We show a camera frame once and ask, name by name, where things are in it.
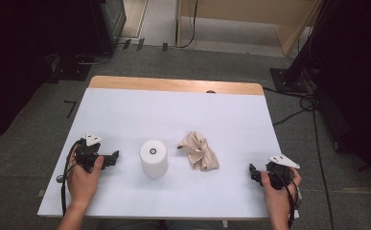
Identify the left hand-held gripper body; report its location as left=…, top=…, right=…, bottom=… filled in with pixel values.
left=75, top=132, right=109, bottom=173

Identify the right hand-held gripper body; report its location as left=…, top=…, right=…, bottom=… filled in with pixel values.
left=263, top=154, right=301, bottom=190

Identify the white cylinder speaker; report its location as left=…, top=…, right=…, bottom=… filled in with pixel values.
left=139, top=139, right=169, bottom=180

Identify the beige quilted cloth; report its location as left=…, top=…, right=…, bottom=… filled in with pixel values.
left=176, top=130, right=220, bottom=173

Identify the person's right hand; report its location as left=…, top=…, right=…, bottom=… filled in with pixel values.
left=261, top=168, right=303, bottom=219

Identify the person's left hand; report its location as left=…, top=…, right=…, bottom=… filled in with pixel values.
left=66, top=148, right=105, bottom=209

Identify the white table cover sheet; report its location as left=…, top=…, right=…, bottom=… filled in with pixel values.
left=37, top=87, right=300, bottom=220

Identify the flat black stand base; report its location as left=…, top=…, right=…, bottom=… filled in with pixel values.
left=50, top=54, right=93, bottom=82

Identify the black stand with square base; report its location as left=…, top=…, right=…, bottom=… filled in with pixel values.
left=268, top=0, right=335, bottom=94

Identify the dark curtain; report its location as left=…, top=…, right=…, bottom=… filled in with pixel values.
left=313, top=0, right=371, bottom=202
left=0, top=0, right=93, bottom=149

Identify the black cabinet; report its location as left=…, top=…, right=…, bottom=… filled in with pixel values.
left=88, top=0, right=128, bottom=56

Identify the light wooden shelf unit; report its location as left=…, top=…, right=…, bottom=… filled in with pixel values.
left=175, top=0, right=323, bottom=58

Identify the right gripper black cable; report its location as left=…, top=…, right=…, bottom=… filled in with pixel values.
left=277, top=172, right=302, bottom=230

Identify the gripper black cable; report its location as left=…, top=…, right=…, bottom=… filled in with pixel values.
left=277, top=172, right=302, bottom=230
left=56, top=139, right=82, bottom=219

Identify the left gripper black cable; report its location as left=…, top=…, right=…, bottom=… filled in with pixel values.
left=56, top=139, right=82, bottom=219

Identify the long thin black floor cable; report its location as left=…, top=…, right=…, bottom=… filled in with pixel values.
left=312, top=108, right=335, bottom=230

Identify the black floor cable bundle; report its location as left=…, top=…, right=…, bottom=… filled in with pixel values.
left=263, top=85, right=319, bottom=127

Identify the grey looped floor cable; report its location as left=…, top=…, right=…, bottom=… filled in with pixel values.
left=75, top=52, right=113, bottom=67

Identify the hanging black cable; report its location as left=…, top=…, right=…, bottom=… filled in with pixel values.
left=176, top=0, right=198, bottom=50

